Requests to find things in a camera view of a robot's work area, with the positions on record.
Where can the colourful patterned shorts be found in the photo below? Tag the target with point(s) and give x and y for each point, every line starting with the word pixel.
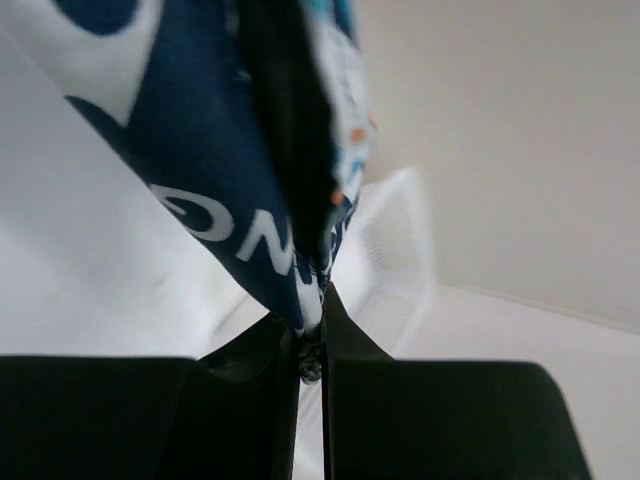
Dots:
pixel 251 125

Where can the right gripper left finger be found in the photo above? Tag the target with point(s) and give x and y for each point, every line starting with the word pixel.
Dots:
pixel 229 415

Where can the white plastic basket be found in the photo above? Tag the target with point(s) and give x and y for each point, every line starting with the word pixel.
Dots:
pixel 385 270

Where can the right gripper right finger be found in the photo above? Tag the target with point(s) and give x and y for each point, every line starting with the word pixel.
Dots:
pixel 386 418

